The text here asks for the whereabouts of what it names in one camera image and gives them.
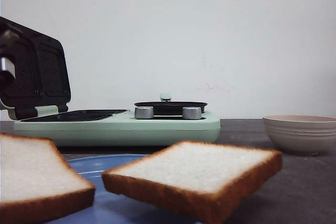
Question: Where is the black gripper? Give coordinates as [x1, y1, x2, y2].
[1, 23, 16, 92]

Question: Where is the white bread slice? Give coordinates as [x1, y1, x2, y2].
[101, 141, 282, 223]
[1, 134, 96, 223]

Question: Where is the beige ribbed bowl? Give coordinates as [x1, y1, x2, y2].
[263, 115, 335, 155]

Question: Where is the mint green breakfast maker base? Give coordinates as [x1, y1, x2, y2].
[13, 110, 221, 147]

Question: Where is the left silver control knob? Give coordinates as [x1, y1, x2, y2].
[134, 106, 154, 120]

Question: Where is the silver control knob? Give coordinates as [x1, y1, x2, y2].
[134, 106, 154, 120]
[182, 106, 202, 120]

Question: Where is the small black frying pan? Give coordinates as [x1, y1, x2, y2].
[134, 93, 207, 116]

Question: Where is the blue plastic plate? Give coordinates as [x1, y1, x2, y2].
[54, 154, 197, 223]

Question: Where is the right silver control knob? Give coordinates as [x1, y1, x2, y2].
[182, 106, 202, 120]

